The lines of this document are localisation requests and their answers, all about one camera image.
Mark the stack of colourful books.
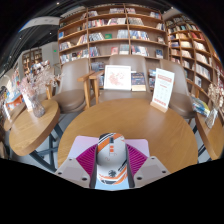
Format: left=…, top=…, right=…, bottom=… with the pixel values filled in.
left=191, top=96, right=212, bottom=118

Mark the pink dried flower bouquet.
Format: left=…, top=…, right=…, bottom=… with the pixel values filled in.
left=18, top=59, right=63, bottom=101

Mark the white framed floral picture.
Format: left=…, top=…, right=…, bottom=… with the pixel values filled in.
left=103, top=64, right=132, bottom=92

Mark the plain glass vase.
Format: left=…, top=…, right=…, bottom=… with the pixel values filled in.
left=29, top=93, right=46, bottom=118

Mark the beige dried flower bouquet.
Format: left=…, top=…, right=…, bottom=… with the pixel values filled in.
left=207, top=68, right=224, bottom=113

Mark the white orange black computer mouse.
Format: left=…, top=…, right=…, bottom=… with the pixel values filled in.
left=95, top=132, right=129, bottom=185

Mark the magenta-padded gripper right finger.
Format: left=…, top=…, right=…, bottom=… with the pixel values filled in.
left=124, top=143, right=172, bottom=190

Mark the white sign in wooden base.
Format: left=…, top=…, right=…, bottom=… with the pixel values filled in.
left=149, top=67, right=176, bottom=114

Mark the colourful book display stand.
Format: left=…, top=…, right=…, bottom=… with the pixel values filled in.
left=0, top=71, right=24, bottom=121

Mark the pink blue gradient mouse pad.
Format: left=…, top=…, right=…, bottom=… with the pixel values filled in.
left=68, top=134, right=151, bottom=192

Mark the small distant wooden bookshelf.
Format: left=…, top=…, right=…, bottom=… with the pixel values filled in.
left=21, top=47, right=44, bottom=73

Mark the tall wooden bookshelf unit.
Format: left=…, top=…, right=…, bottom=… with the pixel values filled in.
left=57, top=3, right=166, bottom=66

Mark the glass vase with ribbon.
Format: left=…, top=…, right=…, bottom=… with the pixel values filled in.
left=204, top=106, right=219, bottom=129

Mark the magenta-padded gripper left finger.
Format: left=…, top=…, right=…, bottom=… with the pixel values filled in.
left=54, top=143, right=99, bottom=190

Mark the dark blue book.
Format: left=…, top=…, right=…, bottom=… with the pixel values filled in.
left=130, top=72, right=147, bottom=92

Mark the small white sign card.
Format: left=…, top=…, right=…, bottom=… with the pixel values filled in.
left=20, top=91, right=34, bottom=113

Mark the brown padded wooden armchair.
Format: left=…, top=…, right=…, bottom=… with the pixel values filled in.
left=49, top=58, right=98, bottom=114
left=89, top=54, right=158, bottom=104
left=159, top=59, right=198, bottom=121

